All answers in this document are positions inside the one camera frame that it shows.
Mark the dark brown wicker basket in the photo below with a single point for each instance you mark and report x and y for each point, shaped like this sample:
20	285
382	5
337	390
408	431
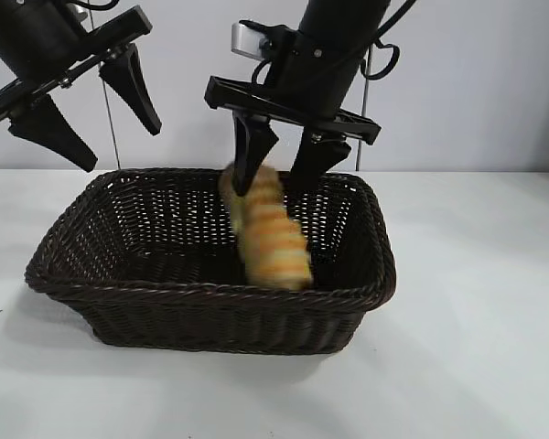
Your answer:
187	315

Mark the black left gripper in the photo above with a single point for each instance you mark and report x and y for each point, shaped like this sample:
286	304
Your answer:
32	41

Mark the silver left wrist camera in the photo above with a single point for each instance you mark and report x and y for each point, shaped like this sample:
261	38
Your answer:
78	8

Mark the long striped bread loaf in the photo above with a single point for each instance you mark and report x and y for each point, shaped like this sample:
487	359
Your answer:
274	238

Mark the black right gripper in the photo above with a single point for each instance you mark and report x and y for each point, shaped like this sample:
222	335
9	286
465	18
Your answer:
334	59

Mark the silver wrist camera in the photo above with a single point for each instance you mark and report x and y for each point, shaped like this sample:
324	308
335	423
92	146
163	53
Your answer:
244	41
78	8

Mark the thin grey vertical rod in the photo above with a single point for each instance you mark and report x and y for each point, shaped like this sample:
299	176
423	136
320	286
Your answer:
111	132
359	157

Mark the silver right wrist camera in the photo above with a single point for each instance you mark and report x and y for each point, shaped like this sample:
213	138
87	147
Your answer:
244	41

